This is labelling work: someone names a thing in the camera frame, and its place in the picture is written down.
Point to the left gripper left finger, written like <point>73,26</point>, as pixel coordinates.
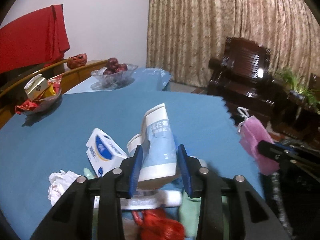
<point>72,215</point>

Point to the pink face mask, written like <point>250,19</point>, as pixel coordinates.
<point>252,132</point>

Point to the red plastic bag scrap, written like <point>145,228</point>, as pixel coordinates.
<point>153,224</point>

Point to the white and gold box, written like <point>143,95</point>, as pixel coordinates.
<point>35,87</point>

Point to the red bag on cabinet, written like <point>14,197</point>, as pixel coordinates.
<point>77,61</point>

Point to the glass snack dish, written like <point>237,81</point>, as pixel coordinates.
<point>45,101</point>

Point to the dark wooden armchair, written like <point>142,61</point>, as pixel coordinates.
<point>242,78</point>

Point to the white toothpaste tube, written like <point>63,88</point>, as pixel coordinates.
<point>149,199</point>

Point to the glass fruit bowl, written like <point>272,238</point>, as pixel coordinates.
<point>113,81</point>

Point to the light blue table cover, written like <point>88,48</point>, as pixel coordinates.
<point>146,79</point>

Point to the crumpled white tissue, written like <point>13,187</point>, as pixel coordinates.
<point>59,183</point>

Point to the white blue paper cup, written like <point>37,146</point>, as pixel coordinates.
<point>159,149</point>

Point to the dark red apples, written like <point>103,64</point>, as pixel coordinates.
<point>113,66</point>

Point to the red cloth cover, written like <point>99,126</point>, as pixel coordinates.
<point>35,38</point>

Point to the beige patterned curtain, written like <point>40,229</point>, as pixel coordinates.
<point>184,34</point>

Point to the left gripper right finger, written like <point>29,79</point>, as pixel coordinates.
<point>230,208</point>

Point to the white blue cotton pad box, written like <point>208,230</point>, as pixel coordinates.
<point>103,152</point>

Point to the green potted plant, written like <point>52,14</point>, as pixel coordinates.
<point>304,96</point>

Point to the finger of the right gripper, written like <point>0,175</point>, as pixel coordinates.
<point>271,155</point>

